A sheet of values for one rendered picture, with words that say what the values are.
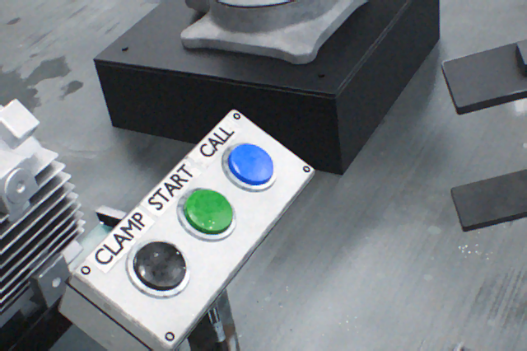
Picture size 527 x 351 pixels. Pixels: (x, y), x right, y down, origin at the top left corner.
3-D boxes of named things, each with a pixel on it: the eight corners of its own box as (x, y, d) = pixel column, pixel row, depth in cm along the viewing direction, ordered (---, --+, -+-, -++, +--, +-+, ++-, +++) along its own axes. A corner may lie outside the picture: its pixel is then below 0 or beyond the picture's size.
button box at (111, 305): (149, 386, 48) (174, 350, 44) (53, 311, 49) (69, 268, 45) (290, 208, 59) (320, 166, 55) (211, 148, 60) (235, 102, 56)
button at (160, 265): (159, 311, 47) (168, 297, 45) (117, 278, 47) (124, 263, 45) (188, 276, 49) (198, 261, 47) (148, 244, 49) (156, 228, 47)
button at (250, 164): (250, 203, 53) (260, 189, 52) (212, 175, 53) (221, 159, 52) (273, 176, 55) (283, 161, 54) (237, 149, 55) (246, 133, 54)
